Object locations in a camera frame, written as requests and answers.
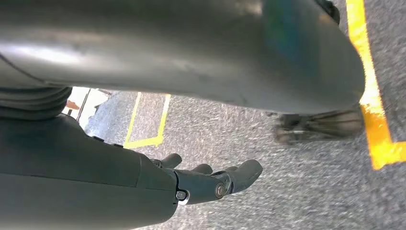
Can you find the white furniture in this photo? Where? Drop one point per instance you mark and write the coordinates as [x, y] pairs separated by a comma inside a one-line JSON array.
[[96, 101]]

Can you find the black robot foot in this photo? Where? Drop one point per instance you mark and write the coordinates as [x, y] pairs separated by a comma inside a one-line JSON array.
[[330, 11], [320, 127]]

